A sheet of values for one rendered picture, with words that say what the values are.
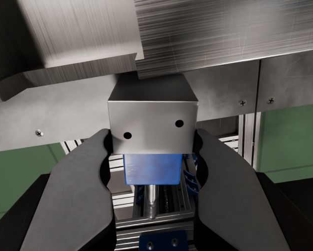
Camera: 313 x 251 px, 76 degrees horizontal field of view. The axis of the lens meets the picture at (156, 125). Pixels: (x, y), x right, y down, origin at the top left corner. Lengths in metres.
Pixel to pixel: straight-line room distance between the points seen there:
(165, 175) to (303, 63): 0.14
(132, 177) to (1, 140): 0.13
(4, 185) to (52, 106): 1.46
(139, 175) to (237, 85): 0.10
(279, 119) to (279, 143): 0.16
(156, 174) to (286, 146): 1.29
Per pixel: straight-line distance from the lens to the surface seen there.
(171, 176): 0.16
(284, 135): 1.36
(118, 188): 1.09
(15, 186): 1.60
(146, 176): 0.16
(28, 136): 0.21
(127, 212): 1.23
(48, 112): 0.19
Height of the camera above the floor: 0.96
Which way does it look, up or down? 61 degrees down
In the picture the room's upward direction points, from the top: 177 degrees clockwise
